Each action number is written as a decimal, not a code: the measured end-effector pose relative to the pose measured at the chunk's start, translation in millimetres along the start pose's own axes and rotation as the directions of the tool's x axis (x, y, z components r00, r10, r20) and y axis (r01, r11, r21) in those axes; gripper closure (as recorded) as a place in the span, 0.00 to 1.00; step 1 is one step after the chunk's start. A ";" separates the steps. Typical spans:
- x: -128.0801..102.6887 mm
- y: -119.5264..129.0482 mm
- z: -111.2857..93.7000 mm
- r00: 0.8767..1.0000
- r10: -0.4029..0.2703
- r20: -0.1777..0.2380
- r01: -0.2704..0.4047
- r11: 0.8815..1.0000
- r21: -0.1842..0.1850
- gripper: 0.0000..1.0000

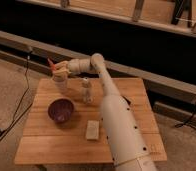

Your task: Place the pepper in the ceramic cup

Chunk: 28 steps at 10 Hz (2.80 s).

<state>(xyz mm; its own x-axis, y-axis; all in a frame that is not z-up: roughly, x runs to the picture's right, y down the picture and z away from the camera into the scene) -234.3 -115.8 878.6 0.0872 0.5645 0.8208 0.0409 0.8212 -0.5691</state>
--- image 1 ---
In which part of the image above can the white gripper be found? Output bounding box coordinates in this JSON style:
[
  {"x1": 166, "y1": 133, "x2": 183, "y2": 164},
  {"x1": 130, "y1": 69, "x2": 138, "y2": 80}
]
[{"x1": 55, "y1": 59, "x2": 81, "y2": 75}]

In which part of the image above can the red pepper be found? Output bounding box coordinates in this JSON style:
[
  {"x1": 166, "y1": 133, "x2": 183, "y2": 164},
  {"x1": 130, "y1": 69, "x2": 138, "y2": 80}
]
[{"x1": 47, "y1": 58, "x2": 56, "y2": 71}]

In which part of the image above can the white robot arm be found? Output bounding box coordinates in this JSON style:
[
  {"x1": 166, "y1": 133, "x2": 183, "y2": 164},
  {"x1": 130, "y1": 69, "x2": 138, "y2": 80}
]
[{"x1": 53, "y1": 53, "x2": 157, "y2": 171}]

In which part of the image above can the purple ceramic bowl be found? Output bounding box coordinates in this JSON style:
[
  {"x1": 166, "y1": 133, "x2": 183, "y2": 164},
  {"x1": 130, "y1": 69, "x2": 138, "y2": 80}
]
[{"x1": 48, "y1": 98, "x2": 74, "y2": 124}]

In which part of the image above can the clear plastic bottle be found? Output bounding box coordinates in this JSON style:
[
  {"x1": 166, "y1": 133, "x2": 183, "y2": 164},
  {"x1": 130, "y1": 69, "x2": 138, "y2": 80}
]
[{"x1": 81, "y1": 77, "x2": 92, "y2": 104}]

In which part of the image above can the wooden table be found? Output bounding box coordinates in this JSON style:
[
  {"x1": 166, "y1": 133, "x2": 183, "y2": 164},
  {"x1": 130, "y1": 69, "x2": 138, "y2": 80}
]
[{"x1": 15, "y1": 78, "x2": 167, "y2": 164}]

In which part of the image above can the beige sponge block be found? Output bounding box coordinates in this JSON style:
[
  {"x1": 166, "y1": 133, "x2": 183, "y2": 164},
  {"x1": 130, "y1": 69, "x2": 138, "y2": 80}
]
[{"x1": 86, "y1": 120, "x2": 99, "y2": 140}]

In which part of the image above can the black cable left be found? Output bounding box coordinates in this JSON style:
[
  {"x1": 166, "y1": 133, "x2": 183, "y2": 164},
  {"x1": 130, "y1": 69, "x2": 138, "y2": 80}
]
[{"x1": 0, "y1": 49, "x2": 34, "y2": 153}]

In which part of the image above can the black cable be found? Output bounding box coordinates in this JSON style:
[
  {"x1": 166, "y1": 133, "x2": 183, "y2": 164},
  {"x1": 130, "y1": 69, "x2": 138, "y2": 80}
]
[
  {"x1": 174, "y1": 101, "x2": 196, "y2": 141},
  {"x1": 0, "y1": 49, "x2": 34, "y2": 153}
]

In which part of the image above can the black cable right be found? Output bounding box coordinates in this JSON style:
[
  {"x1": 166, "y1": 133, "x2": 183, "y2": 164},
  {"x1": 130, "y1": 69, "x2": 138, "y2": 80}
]
[{"x1": 174, "y1": 101, "x2": 196, "y2": 141}]

